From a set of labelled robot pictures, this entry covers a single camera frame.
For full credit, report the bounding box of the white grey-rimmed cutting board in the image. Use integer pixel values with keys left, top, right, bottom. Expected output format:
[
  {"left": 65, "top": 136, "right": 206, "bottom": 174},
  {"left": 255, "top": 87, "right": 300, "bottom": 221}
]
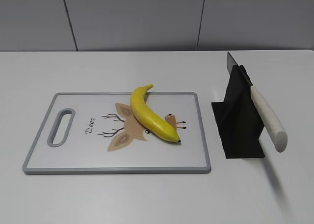
[{"left": 23, "top": 92, "right": 211, "bottom": 174}]

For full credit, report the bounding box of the yellow plastic banana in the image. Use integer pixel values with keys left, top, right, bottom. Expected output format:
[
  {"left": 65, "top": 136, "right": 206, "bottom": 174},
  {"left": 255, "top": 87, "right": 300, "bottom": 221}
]
[{"left": 130, "top": 84, "right": 181, "bottom": 143}]

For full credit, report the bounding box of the black knife stand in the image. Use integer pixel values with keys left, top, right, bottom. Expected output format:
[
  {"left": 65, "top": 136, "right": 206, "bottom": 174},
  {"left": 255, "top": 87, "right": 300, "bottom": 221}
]
[{"left": 211, "top": 65, "right": 265, "bottom": 159}]

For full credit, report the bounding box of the white-handled kitchen knife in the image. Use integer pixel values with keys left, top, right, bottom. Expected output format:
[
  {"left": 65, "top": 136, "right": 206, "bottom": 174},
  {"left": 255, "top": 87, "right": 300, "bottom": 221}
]
[{"left": 227, "top": 52, "right": 288, "bottom": 153}]

